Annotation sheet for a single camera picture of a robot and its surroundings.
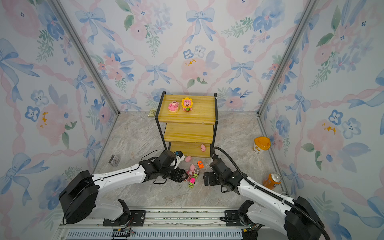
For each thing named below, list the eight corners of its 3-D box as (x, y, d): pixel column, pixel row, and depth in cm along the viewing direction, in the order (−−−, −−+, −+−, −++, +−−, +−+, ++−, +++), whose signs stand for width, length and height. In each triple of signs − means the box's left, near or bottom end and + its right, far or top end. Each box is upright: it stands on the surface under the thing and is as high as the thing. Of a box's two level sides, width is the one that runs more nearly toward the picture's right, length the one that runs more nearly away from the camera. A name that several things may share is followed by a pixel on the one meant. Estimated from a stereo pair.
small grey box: (112, 166, 93) (108, 162, 89) (115, 159, 97) (111, 154, 92) (117, 166, 93) (113, 162, 89) (119, 159, 97) (116, 154, 92)
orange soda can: (263, 190, 85) (271, 182, 76) (260, 180, 89) (268, 172, 79) (274, 190, 85) (284, 182, 76) (271, 180, 89) (280, 172, 79)
